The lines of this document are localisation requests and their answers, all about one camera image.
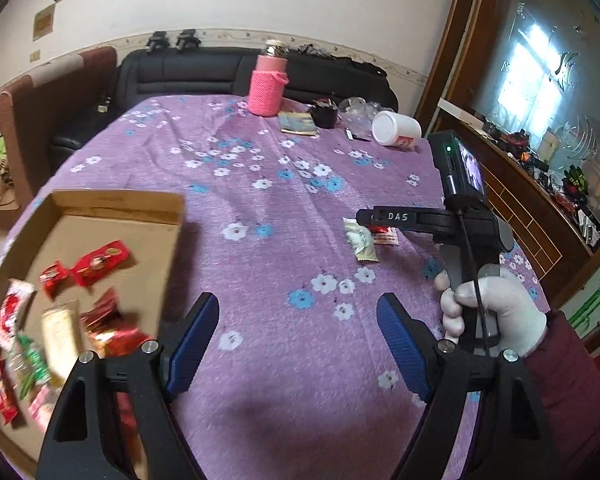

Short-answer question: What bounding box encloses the white red snack sachet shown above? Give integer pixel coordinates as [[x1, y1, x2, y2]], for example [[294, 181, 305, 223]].
[[368, 226, 400, 246]]

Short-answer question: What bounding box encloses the beige green snack packet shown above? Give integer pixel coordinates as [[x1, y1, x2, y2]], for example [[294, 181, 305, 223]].
[[342, 218, 379, 262]]

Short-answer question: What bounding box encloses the dark red foil snack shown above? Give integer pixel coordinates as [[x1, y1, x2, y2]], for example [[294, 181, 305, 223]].
[[80, 288, 151, 358]]

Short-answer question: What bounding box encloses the maroon sleeved right forearm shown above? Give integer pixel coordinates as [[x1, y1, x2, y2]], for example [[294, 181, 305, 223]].
[[524, 312, 600, 479]]

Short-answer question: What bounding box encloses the white gloved right hand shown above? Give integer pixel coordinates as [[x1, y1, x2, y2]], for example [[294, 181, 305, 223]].
[[434, 266, 547, 356]]

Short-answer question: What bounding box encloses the white plastic jar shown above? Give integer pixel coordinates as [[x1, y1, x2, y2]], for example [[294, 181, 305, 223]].
[[372, 110, 422, 148]]

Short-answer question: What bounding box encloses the wooden sideboard cabinet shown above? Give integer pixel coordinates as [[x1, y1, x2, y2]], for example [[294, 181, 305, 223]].
[[432, 99, 600, 309]]

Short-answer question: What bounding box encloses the shallow cardboard box tray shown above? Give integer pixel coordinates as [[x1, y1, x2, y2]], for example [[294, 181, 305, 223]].
[[0, 190, 185, 474]]

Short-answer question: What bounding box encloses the large red candy packet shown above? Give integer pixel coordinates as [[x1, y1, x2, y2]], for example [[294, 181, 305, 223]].
[[71, 240, 130, 287]]

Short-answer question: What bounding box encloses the cream wafer snack pack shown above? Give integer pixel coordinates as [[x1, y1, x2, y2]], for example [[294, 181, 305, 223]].
[[41, 300, 84, 382]]

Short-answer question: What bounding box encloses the black small pouch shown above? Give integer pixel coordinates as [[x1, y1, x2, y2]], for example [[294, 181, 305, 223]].
[[309, 98, 339, 129]]

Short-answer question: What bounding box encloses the small booklet on table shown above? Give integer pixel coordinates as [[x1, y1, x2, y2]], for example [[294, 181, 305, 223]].
[[278, 112, 317, 136]]

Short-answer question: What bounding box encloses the small red candy packet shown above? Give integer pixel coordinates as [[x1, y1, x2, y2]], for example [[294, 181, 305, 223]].
[[38, 260, 70, 299]]

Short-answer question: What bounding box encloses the green white candy packet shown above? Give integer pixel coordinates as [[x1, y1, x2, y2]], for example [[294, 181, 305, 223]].
[[7, 332, 52, 400]]

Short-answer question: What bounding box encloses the pink snack packet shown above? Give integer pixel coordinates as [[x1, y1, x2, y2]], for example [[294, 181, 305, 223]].
[[28, 384, 59, 432]]

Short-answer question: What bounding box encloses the black leather sofa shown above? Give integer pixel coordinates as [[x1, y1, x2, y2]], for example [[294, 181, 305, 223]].
[[48, 47, 399, 170]]

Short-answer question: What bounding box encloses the red white snack packet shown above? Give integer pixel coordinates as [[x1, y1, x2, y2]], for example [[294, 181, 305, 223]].
[[0, 278, 35, 351]]

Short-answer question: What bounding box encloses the pink knitted sleeve thermos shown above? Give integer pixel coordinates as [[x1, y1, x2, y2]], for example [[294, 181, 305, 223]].
[[248, 39, 288, 117]]

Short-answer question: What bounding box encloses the brown fabric armchair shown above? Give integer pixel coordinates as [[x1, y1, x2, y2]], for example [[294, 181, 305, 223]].
[[0, 47, 117, 207]]

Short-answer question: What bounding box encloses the black clamp on sofa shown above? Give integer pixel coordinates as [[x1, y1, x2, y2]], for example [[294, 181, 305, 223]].
[[175, 28, 201, 53], [145, 30, 170, 54]]

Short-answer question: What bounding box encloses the black camera with screen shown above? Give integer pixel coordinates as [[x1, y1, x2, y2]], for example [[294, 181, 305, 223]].
[[427, 130, 489, 211]]

